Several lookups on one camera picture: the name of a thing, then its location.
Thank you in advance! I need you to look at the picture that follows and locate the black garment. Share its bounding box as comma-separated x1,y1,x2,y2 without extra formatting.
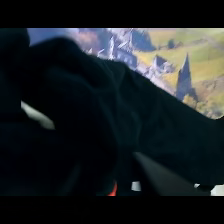
0,28,224,197

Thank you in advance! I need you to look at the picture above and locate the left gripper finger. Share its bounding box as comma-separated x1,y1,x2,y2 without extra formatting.
132,152,205,197

